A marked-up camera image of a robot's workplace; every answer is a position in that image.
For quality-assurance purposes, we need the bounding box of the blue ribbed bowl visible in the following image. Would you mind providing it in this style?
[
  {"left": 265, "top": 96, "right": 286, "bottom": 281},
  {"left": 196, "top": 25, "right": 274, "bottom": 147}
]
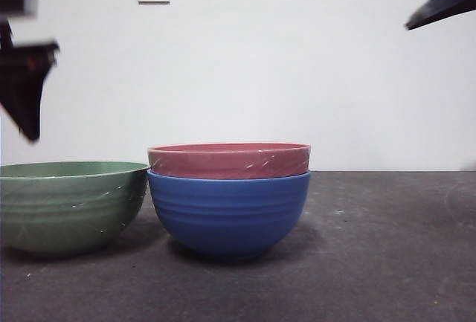
[{"left": 147, "top": 169, "right": 312, "bottom": 257}]

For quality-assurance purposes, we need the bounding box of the green ribbed bowl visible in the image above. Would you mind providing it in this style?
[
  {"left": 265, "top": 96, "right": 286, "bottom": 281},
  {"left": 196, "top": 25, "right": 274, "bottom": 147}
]
[{"left": 0, "top": 161, "right": 150, "bottom": 258}]

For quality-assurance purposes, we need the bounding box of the red ribbed bowl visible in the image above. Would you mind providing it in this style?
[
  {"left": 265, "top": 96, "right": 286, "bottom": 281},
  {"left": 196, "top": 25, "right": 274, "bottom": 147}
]
[{"left": 147, "top": 142, "right": 312, "bottom": 178}]

